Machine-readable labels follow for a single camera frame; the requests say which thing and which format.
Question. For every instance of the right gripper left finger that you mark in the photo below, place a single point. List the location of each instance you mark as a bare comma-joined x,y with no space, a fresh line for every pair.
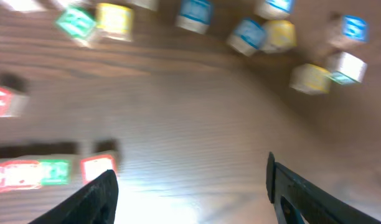
95,203

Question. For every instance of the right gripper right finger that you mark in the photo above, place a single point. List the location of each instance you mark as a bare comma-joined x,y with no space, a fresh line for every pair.
297,200

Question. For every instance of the red I block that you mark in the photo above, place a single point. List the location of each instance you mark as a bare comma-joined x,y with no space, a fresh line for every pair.
96,164

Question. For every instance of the green R block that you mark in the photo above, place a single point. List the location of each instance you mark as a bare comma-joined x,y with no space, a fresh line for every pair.
55,171

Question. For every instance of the yellow block lower right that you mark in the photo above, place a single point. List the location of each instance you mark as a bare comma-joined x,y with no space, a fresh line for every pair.
310,79

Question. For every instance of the red A block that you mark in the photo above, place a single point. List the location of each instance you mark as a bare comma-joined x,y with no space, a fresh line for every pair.
12,102

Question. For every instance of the white green Z block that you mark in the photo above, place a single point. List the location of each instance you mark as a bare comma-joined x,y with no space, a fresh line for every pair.
345,68

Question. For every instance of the yellow block beside 2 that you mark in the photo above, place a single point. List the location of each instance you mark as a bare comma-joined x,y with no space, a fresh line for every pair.
280,36

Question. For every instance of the blue 2 block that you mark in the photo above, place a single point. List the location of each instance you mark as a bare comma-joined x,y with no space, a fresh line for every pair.
247,37

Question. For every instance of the blue D block lower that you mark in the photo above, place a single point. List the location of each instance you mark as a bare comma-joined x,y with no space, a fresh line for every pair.
347,31

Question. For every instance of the green B block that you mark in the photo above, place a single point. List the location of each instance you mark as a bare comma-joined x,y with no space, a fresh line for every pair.
79,25

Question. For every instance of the yellow block beside B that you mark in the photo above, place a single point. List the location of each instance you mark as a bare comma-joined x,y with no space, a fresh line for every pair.
115,21

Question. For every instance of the blue T block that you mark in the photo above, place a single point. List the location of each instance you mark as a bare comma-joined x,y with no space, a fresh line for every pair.
195,15

